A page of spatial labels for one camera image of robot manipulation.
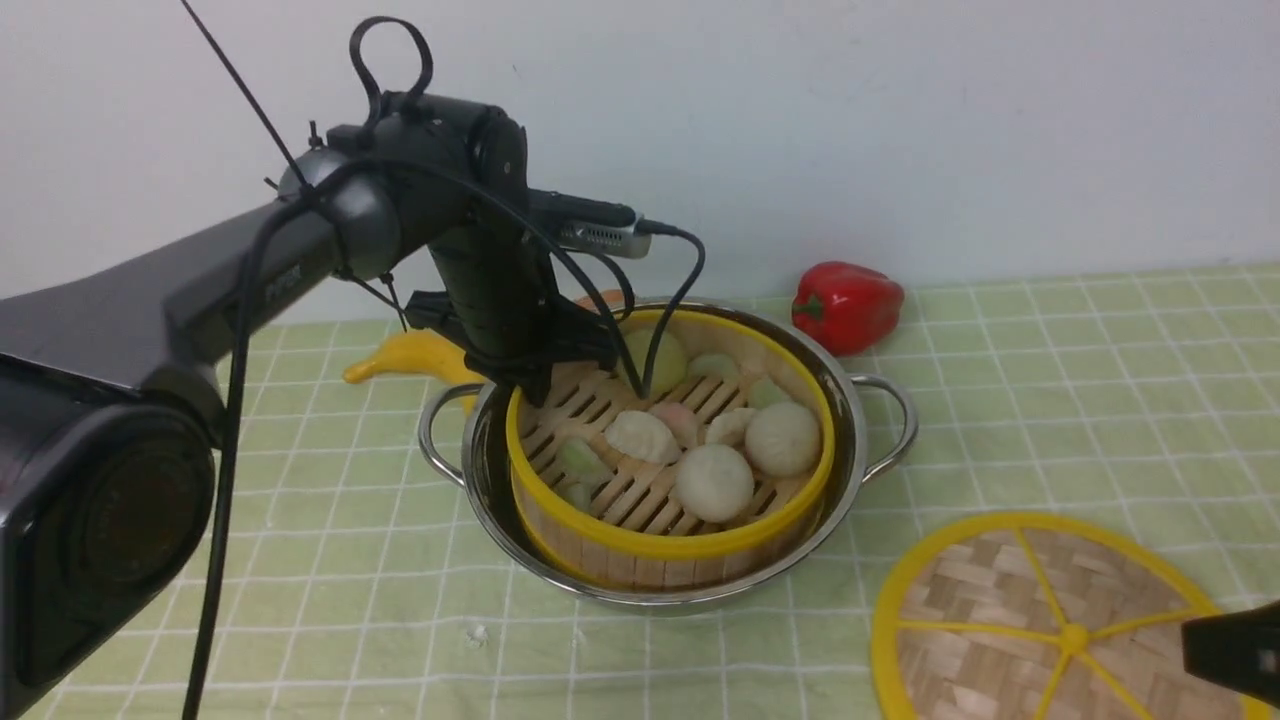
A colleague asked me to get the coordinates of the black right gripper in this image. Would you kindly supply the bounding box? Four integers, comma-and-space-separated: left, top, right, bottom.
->
1181, 601, 1279, 707

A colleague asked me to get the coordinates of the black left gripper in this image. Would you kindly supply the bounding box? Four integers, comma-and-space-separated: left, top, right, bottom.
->
404, 222, 618, 406

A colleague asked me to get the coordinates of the yellow woven steamer lid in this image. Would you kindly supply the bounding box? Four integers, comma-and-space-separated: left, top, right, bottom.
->
869, 512, 1277, 719

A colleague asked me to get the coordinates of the yellow bamboo steamer basket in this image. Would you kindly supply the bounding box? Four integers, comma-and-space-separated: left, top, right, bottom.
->
506, 310, 837, 569

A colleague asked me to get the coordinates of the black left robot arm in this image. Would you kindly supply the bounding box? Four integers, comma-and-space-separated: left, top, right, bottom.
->
3, 91, 620, 719

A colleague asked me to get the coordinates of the yellow banana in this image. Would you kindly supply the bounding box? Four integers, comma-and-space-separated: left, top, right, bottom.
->
342, 329, 486, 386

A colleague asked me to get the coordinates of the orange sausage bun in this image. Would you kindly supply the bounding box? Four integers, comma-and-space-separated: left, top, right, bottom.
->
575, 290, 626, 313

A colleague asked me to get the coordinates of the yellow green bun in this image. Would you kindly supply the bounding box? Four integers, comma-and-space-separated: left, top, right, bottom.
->
623, 327, 689, 398

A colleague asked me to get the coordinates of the green dumpling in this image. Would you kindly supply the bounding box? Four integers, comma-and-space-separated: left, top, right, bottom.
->
557, 437, 614, 492

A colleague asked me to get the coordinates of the white pleated dumpling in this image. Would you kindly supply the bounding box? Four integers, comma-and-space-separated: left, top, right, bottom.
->
604, 410, 682, 466

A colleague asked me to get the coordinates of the pink dumpling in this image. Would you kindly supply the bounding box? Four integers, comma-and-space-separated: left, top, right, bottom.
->
648, 402, 701, 448

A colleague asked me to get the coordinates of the white round bun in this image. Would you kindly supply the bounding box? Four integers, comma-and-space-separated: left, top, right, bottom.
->
742, 402, 820, 477
673, 445, 755, 524

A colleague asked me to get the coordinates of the green checkered tablecloth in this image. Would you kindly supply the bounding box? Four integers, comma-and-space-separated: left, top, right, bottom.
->
20, 263, 1280, 720

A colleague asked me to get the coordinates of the red bell pepper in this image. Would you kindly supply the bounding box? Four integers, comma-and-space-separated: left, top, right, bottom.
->
791, 261, 906, 357

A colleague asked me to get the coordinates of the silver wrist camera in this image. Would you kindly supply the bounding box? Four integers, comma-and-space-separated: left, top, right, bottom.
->
529, 190, 669, 259

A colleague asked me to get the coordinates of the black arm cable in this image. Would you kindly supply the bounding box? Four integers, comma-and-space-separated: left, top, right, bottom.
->
180, 0, 707, 720

